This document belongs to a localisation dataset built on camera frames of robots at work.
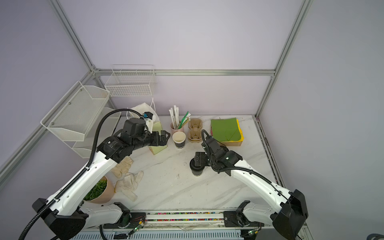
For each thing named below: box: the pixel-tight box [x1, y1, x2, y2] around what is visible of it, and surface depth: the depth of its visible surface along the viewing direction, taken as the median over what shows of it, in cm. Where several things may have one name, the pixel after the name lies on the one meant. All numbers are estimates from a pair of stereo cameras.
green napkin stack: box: [210, 117, 241, 142], surface depth 110 cm
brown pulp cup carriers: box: [188, 118, 203, 143], surface depth 107 cm
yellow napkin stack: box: [233, 119, 245, 142], surface depth 107 cm
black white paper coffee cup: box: [191, 169, 203, 177], surface depth 88 cm
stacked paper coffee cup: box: [172, 131, 186, 149], surface depth 98 cm
